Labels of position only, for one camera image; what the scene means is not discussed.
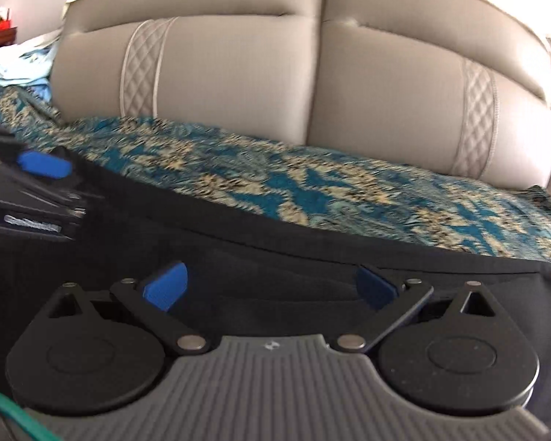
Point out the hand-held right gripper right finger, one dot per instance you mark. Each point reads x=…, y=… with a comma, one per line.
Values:
x=372, y=288

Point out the light blue cloth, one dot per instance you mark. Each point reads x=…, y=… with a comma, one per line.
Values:
x=13, y=66

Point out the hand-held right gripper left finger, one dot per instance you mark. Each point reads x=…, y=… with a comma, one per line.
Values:
x=165, y=288

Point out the black pants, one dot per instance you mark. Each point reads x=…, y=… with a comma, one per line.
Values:
x=266, y=248

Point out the teal patterned bedspread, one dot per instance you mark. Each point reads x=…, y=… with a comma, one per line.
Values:
x=349, y=193

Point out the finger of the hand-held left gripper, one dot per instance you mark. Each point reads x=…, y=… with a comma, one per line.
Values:
x=43, y=164

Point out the beige padded headboard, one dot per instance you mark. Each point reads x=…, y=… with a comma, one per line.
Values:
x=238, y=69

